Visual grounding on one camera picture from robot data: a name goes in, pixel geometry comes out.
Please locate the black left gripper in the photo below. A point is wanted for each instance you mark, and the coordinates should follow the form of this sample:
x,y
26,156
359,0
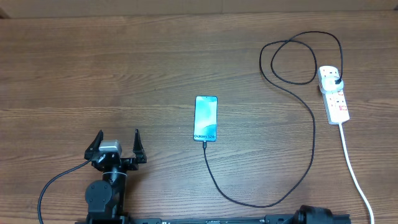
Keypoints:
x,y
132,163

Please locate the Samsung smartphone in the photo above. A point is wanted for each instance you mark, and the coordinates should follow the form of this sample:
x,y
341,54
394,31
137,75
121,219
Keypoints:
x,y
205,120

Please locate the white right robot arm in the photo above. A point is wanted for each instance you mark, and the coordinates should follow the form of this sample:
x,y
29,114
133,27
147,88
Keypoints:
x,y
311,215

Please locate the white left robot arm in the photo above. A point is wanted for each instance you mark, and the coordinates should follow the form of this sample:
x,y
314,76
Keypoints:
x,y
105,197

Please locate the white charger adapter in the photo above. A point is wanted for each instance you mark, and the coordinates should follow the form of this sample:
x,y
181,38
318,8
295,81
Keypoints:
x,y
328,85

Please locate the white power strip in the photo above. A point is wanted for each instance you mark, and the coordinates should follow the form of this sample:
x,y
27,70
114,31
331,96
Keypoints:
x,y
335,103

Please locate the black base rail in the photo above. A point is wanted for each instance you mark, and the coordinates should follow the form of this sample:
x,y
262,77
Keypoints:
x,y
268,219

